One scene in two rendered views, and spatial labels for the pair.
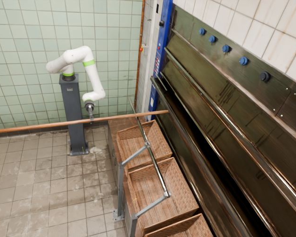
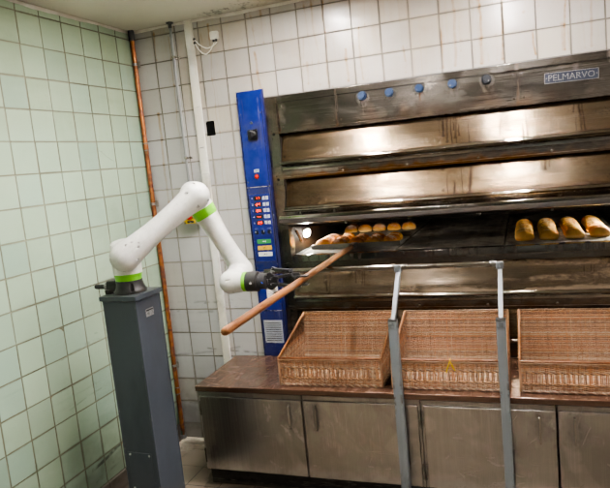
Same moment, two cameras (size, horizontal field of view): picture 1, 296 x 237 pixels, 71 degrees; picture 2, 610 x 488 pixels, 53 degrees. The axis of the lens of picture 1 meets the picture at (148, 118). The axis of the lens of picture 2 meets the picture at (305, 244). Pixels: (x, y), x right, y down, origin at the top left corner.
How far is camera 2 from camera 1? 264 cm
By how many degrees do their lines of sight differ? 53
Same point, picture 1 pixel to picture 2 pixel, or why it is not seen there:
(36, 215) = not seen: outside the picture
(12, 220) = not seen: outside the picture
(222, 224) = (550, 277)
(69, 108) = (153, 372)
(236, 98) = (465, 123)
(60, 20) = (30, 194)
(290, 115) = (530, 91)
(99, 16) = (90, 176)
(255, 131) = (513, 129)
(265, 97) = (498, 96)
